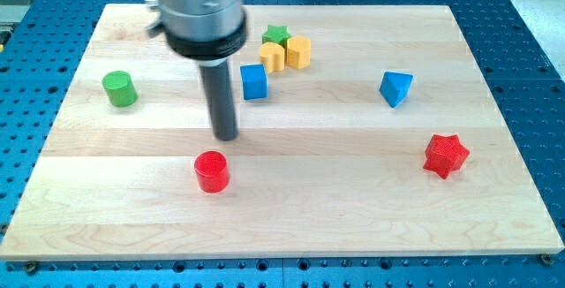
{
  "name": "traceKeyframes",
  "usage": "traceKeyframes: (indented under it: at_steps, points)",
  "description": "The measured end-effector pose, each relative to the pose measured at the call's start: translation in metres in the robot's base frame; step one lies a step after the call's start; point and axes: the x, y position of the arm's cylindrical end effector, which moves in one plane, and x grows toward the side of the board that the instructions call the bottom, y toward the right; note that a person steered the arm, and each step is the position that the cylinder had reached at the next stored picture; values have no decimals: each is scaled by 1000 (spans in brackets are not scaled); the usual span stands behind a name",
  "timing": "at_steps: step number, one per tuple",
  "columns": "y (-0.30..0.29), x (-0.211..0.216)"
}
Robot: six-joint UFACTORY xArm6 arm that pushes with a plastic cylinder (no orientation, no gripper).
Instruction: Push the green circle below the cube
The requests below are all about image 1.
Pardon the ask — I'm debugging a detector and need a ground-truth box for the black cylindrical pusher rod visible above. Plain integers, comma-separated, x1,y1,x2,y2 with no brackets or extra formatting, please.
199,58,238,141

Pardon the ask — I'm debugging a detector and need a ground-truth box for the red cylinder block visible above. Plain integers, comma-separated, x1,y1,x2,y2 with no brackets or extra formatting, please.
194,151,230,193

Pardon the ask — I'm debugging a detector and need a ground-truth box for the blue perforated table plate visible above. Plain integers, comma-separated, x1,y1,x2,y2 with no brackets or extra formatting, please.
1,0,564,287

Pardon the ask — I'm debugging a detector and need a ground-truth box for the green cylinder block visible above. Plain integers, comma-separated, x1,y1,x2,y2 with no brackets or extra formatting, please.
102,71,138,107

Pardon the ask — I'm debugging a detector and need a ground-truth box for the blue triangular prism block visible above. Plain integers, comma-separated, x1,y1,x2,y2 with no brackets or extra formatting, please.
379,72,413,108

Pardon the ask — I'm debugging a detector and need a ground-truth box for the light wooden board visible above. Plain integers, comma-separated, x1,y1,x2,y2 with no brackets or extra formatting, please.
1,4,563,261

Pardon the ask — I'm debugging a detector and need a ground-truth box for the red star block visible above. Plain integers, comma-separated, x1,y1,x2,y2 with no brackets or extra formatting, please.
423,134,470,179

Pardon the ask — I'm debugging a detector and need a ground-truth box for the green star block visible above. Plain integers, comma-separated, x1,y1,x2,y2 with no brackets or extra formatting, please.
261,25,291,48

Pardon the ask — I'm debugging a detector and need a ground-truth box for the yellow hexagon block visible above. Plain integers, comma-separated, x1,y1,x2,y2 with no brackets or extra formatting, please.
286,35,312,69

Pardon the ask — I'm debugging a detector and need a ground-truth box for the yellow heart block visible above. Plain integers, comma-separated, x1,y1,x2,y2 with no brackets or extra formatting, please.
259,42,286,73

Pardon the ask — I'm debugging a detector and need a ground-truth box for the blue cube block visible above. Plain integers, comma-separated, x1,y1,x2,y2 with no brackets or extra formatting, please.
240,64,268,100

